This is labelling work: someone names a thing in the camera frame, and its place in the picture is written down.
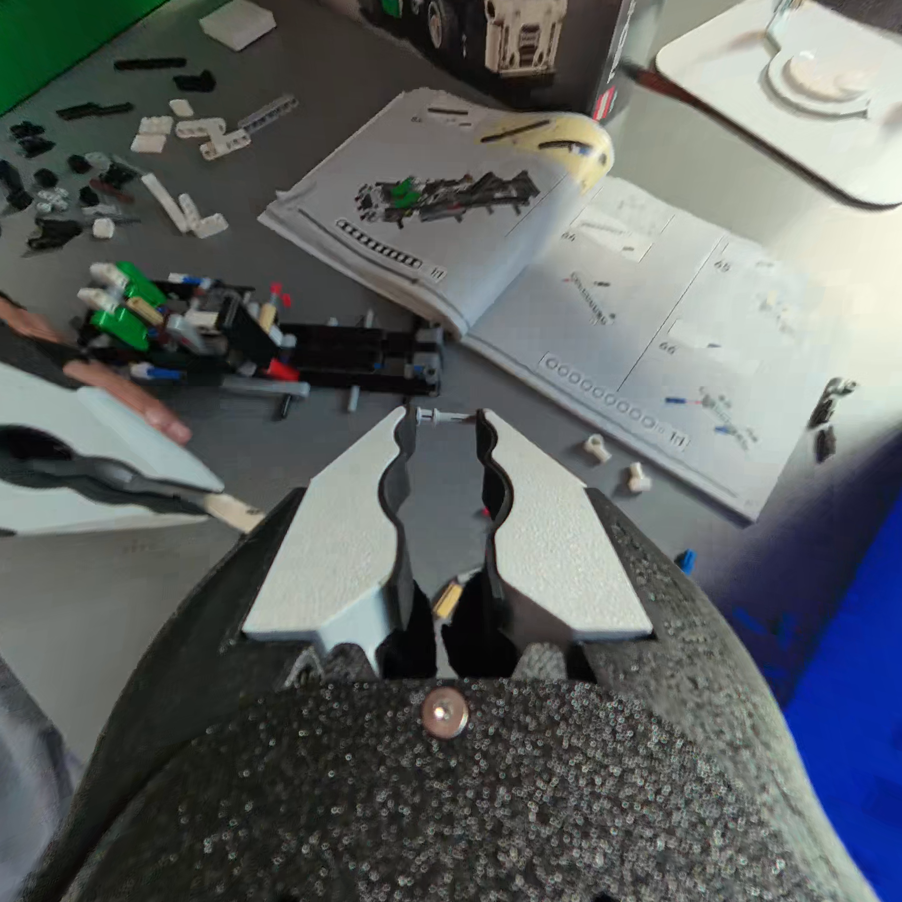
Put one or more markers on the white tray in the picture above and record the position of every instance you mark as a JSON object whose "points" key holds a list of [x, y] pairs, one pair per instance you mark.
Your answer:
{"points": [[726, 77]]}

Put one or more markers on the white lego pin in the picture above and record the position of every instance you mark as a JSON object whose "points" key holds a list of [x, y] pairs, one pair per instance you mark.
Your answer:
{"points": [[440, 416]]}

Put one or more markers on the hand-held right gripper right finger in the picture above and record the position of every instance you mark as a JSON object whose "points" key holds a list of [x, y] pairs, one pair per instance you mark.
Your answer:
{"points": [[564, 557]]}

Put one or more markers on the black lego piece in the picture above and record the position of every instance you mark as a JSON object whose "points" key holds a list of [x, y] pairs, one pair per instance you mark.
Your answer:
{"points": [[826, 444], [831, 402]]}

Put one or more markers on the person's left hand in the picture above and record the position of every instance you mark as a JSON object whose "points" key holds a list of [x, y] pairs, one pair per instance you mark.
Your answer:
{"points": [[134, 398]]}

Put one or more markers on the blue lego pin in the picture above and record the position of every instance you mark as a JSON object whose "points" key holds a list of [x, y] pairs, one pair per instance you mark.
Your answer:
{"points": [[688, 560]]}

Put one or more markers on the small white lego connector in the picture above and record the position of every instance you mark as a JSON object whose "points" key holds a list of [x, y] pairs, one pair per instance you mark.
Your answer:
{"points": [[597, 449], [638, 478]]}

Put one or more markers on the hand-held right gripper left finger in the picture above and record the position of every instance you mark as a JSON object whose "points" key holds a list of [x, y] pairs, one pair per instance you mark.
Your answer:
{"points": [[331, 549]]}

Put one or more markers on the tan lego beam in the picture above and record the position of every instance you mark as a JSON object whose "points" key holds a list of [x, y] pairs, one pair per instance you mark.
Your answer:
{"points": [[236, 513]]}

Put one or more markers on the green panel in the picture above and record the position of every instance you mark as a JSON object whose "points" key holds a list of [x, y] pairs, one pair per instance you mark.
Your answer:
{"points": [[63, 42]]}

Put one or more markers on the tan lego pin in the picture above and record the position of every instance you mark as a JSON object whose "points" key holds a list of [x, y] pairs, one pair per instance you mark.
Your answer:
{"points": [[447, 599]]}

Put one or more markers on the blue plastic bin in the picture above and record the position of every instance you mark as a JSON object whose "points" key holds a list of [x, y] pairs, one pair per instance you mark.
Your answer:
{"points": [[860, 669]]}

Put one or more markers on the partly built lego chassis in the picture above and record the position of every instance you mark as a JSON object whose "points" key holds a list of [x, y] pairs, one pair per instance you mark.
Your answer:
{"points": [[338, 352]]}

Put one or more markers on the round clear stand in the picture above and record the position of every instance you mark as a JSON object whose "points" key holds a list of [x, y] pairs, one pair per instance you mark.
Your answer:
{"points": [[817, 77]]}

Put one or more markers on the person's blue jeans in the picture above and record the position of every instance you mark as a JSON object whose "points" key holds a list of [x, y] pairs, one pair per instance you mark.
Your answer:
{"points": [[32, 789]]}

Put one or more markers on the pile of black white lego pieces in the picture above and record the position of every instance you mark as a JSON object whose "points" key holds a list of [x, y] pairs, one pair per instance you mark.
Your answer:
{"points": [[162, 134]]}

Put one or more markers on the black lego box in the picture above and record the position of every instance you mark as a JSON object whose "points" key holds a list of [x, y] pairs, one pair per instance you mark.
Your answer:
{"points": [[451, 42]]}

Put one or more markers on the open lego instruction booklet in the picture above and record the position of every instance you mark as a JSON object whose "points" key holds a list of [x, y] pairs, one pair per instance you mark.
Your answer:
{"points": [[634, 317]]}

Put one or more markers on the white foam block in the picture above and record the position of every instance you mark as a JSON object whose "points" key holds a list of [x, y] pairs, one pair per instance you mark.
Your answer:
{"points": [[236, 25]]}

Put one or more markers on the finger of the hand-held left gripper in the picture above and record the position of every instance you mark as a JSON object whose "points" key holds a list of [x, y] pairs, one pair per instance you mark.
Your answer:
{"points": [[70, 511], [106, 437]]}

